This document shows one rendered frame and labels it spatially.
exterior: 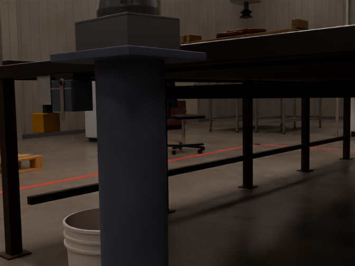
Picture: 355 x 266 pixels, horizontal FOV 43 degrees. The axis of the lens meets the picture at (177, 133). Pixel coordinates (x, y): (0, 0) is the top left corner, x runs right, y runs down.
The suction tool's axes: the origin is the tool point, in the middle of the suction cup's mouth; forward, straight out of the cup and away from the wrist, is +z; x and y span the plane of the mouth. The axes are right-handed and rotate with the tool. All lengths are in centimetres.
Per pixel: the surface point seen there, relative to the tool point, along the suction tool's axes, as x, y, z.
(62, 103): 19, 69, 27
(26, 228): -23, 156, 101
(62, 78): 20, 68, 18
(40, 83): 14, 88, 19
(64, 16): -476, 649, -134
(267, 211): -133, 55, 101
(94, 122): -391, 485, 68
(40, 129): 17, 86, 38
